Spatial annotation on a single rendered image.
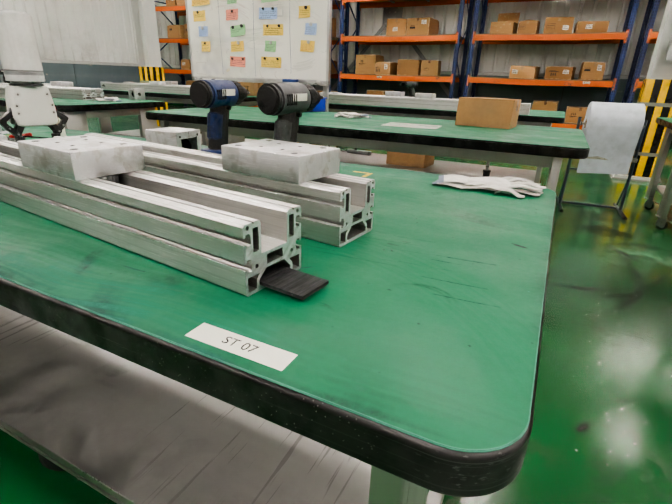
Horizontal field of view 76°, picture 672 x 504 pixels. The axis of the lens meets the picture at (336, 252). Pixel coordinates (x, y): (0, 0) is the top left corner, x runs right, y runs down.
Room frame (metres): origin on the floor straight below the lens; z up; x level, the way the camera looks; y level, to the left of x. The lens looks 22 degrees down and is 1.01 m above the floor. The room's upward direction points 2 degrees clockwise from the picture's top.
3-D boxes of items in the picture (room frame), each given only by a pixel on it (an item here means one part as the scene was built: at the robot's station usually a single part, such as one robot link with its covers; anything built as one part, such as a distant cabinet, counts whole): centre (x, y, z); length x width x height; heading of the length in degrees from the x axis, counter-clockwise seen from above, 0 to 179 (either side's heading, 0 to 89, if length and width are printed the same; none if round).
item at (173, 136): (1.13, 0.44, 0.83); 0.11 x 0.10 x 0.10; 158
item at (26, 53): (1.16, 0.81, 1.07); 0.09 x 0.08 x 0.13; 66
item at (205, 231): (0.68, 0.41, 0.82); 0.80 x 0.10 x 0.09; 57
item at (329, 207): (0.84, 0.31, 0.82); 0.80 x 0.10 x 0.09; 57
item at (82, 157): (0.68, 0.41, 0.87); 0.16 x 0.11 x 0.07; 57
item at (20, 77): (1.16, 0.80, 0.99); 0.09 x 0.08 x 0.03; 147
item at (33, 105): (1.16, 0.80, 0.93); 0.10 x 0.07 x 0.11; 147
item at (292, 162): (0.71, 0.10, 0.87); 0.16 x 0.11 x 0.07; 57
